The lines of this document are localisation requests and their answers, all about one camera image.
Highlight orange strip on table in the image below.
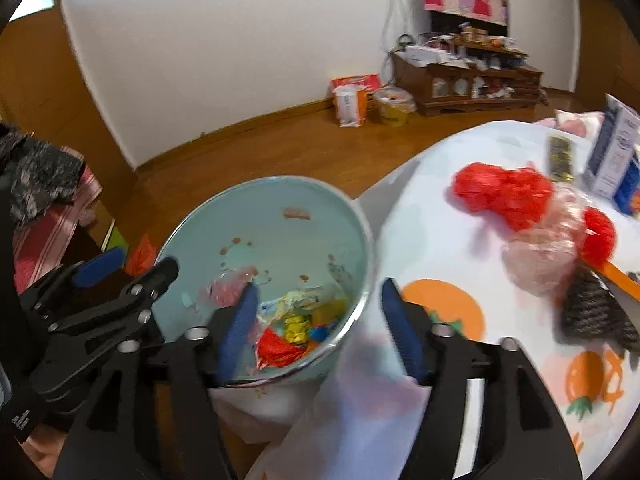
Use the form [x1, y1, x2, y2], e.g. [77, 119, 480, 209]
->
[582, 259, 640, 304]

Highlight white orange snack bag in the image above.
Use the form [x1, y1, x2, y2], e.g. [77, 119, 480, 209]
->
[333, 84, 367, 128]

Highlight wooden tv cabinet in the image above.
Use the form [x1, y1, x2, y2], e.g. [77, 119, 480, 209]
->
[393, 39, 542, 116]

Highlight white blue milk carton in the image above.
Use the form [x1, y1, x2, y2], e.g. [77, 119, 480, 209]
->
[582, 94, 639, 198]

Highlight wall socket with cables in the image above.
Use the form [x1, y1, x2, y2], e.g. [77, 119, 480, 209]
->
[380, 0, 416, 87]

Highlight yellow bucket in plastic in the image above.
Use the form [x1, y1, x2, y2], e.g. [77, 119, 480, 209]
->
[373, 87, 416, 127]

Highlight blue look drink carton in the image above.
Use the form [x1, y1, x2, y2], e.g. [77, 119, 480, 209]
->
[613, 156, 640, 216]

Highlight clear crumpled plastic bag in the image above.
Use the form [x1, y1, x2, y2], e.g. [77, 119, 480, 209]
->
[502, 183, 591, 297]

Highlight dark snack sachet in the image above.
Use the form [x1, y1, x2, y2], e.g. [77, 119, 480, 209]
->
[547, 136, 575, 183]

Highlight colourful wrappers in bin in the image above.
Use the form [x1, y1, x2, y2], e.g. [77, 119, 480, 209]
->
[235, 262, 354, 377]

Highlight white orange-print tablecloth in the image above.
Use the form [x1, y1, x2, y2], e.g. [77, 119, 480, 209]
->
[209, 119, 640, 480]

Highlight black foam net bundle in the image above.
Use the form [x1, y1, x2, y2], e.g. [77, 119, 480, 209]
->
[560, 266, 639, 354]

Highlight red cardboard box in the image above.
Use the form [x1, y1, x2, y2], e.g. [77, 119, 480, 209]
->
[331, 74, 382, 110]

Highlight person left hand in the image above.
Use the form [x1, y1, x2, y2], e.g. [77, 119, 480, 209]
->
[21, 425, 66, 479]

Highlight heart print white quilt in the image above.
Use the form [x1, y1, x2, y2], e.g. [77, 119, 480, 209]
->
[536, 110, 604, 141]

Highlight red net bag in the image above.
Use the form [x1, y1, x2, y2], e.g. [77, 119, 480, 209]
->
[452, 162, 617, 268]

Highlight light blue trash bin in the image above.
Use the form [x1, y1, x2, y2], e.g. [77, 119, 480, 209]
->
[153, 176, 374, 389]

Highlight black patterned garment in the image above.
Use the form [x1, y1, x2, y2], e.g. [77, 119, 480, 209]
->
[1, 122, 86, 230]

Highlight red striped cloth pile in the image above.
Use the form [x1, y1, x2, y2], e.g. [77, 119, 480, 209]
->
[13, 148, 102, 292]

